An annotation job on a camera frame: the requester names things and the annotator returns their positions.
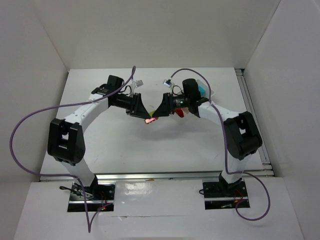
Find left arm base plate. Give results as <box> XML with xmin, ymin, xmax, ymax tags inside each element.
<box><xmin>59</xmin><ymin>183</ymin><xmax>116</xmax><ymax>213</ymax></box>

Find white divided container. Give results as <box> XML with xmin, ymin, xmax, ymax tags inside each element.
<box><xmin>174</xmin><ymin>79</ymin><xmax>216</xmax><ymax>121</ymax></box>

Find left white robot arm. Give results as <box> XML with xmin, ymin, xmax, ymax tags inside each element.
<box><xmin>47</xmin><ymin>75</ymin><xmax>150</xmax><ymax>196</ymax></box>

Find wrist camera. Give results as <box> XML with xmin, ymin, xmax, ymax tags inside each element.
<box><xmin>163</xmin><ymin>79</ymin><xmax>173</xmax><ymax>88</ymax></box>
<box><xmin>133</xmin><ymin>80</ymin><xmax>144</xmax><ymax>88</ymax></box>

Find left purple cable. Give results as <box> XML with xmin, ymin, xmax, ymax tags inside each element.
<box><xmin>9</xmin><ymin>65</ymin><xmax>137</xmax><ymax>233</ymax></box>

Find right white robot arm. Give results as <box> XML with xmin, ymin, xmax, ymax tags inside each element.
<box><xmin>152</xmin><ymin>78</ymin><xmax>263</xmax><ymax>192</ymax></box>

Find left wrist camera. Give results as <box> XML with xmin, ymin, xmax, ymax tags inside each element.
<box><xmin>133</xmin><ymin>80</ymin><xmax>144</xmax><ymax>88</ymax></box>

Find long red lego brick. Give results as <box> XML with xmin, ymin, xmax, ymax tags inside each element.
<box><xmin>175</xmin><ymin>108</ymin><xmax>185</xmax><ymax>118</ymax></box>

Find curved teal lego brick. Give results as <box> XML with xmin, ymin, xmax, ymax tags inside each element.
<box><xmin>198</xmin><ymin>85</ymin><xmax>208</xmax><ymax>98</ymax></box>

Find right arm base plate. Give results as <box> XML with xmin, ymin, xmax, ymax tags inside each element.
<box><xmin>198</xmin><ymin>180</ymin><xmax>250</xmax><ymax>210</ymax></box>

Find front aluminium rail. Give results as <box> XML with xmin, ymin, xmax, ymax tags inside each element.
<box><xmin>39</xmin><ymin>169</ymin><xmax>274</xmax><ymax>182</ymax></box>

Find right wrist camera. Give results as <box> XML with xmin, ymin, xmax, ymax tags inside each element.
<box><xmin>163</xmin><ymin>79</ymin><xmax>173</xmax><ymax>88</ymax></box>

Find red curved lego plate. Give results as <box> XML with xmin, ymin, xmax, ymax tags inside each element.
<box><xmin>144</xmin><ymin>117</ymin><xmax>159</xmax><ymax>124</ymax></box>

